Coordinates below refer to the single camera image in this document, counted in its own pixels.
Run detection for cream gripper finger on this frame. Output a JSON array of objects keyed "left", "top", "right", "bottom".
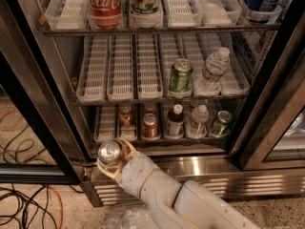
[
  {"left": 115, "top": 137, "right": 139, "bottom": 163},
  {"left": 97, "top": 163, "right": 122, "bottom": 184}
]

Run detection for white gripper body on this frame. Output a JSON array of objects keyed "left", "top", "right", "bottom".
[{"left": 120, "top": 154, "right": 159, "bottom": 198}]

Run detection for orange can front bottom shelf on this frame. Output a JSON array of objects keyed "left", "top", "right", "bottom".
[{"left": 97, "top": 140, "right": 124, "bottom": 169}]

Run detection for orange can shelf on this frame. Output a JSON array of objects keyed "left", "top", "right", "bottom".
[
  {"left": 118, "top": 105, "right": 133, "bottom": 128},
  {"left": 97, "top": 140, "right": 124, "bottom": 169}
]

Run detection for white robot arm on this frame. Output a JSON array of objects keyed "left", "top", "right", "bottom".
[{"left": 96, "top": 138, "right": 260, "bottom": 229}]

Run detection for red can front bottom shelf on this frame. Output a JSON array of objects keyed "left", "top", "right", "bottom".
[{"left": 142, "top": 114, "right": 159, "bottom": 138}]

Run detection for red can shelf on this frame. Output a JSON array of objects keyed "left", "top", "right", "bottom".
[
  {"left": 142, "top": 114, "right": 159, "bottom": 138},
  {"left": 143, "top": 103, "right": 158, "bottom": 115}
]

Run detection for orange can rear bottom shelf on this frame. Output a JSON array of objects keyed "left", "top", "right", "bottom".
[{"left": 118, "top": 105, "right": 133, "bottom": 128}]

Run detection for red can rear bottom shelf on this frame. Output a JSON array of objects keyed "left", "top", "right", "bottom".
[{"left": 143, "top": 103, "right": 158, "bottom": 115}]

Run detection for clear water bottle bottom shelf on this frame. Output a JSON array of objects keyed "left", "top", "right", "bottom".
[{"left": 187, "top": 105, "right": 209, "bottom": 139}]

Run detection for clear water bottle shelf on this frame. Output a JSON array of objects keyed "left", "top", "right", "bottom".
[
  {"left": 194, "top": 47, "right": 230, "bottom": 95},
  {"left": 187, "top": 105, "right": 209, "bottom": 139}
]

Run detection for open glass fridge door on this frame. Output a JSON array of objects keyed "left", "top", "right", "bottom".
[{"left": 0, "top": 0, "right": 83, "bottom": 185}]

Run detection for green can middle shelf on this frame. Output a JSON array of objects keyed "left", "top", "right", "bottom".
[{"left": 169, "top": 58, "right": 193, "bottom": 98}]

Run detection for green can shelf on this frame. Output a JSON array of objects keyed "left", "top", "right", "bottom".
[
  {"left": 210, "top": 111, "right": 233, "bottom": 137},
  {"left": 169, "top": 58, "right": 193, "bottom": 98}
]

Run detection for green can bottom shelf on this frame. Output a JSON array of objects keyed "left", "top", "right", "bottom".
[{"left": 210, "top": 111, "right": 233, "bottom": 137}]

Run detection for stainless steel fridge cabinet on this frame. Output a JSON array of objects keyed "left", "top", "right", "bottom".
[{"left": 17, "top": 0, "right": 304, "bottom": 206}]

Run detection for clear water bottle middle shelf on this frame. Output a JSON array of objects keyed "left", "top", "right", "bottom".
[{"left": 194, "top": 47, "right": 230, "bottom": 95}]

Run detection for right sliding fridge door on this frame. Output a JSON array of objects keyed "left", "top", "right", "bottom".
[{"left": 237, "top": 16, "right": 305, "bottom": 171}]

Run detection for red Coca-Cola can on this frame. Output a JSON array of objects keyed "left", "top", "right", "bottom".
[{"left": 89, "top": 0, "right": 122, "bottom": 29}]

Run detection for clear plastic bin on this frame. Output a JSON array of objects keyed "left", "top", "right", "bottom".
[{"left": 102, "top": 202, "right": 160, "bottom": 229}]

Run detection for dark drink bottle white cap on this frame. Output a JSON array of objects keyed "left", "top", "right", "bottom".
[{"left": 166, "top": 104, "right": 184, "bottom": 139}]

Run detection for orange floor cable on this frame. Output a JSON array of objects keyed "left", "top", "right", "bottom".
[{"left": 46, "top": 184, "right": 64, "bottom": 229}]

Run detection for middle wire shelf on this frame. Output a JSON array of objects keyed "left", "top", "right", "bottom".
[{"left": 73, "top": 94, "right": 248, "bottom": 107}]

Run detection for wire shelf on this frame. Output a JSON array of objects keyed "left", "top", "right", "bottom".
[
  {"left": 73, "top": 94, "right": 248, "bottom": 107},
  {"left": 42, "top": 24, "right": 280, "bottom": 37}
]

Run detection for black floor cables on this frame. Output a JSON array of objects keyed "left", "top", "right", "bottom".
[{"left": 0, "top": 184, "right": 84, "bottom": 229}]

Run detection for top wire shelf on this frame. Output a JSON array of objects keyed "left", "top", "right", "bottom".
[{"left": 42, "top": 24, "right": 280, "bottom": 37}]

